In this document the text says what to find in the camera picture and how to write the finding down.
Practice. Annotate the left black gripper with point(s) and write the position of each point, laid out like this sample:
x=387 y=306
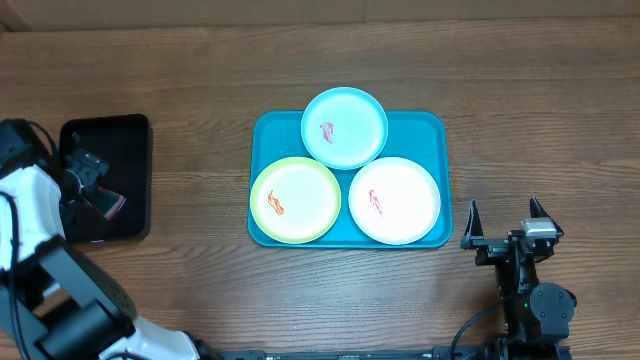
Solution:
x=91 y=165

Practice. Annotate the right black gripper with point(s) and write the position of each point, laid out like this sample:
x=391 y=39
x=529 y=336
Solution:
x=493 y=248

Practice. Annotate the green and pink sponge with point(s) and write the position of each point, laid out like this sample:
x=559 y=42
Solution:
x=107 y=202

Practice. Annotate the yellow green plate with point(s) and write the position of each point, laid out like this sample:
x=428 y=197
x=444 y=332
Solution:
x=295 y=200

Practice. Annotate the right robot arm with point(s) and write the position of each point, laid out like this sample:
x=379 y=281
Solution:
x=536 y=314

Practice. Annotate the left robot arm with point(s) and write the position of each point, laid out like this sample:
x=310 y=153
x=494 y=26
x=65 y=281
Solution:
x=56 y=303

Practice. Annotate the teal plastic serving tray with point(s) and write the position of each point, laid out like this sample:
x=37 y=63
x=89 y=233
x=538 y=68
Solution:
x=418 y=136

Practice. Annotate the black rectangular plastic bin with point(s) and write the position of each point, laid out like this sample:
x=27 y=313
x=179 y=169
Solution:
x=125 y=143

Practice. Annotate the white plate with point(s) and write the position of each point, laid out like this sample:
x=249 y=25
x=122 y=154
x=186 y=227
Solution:
x=394 y=201

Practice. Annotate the light blue plate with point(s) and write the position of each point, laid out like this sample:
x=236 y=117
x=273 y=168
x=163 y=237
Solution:
x=344 y=128

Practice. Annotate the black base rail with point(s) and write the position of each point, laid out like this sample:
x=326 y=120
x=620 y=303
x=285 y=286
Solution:
x=340 y=355

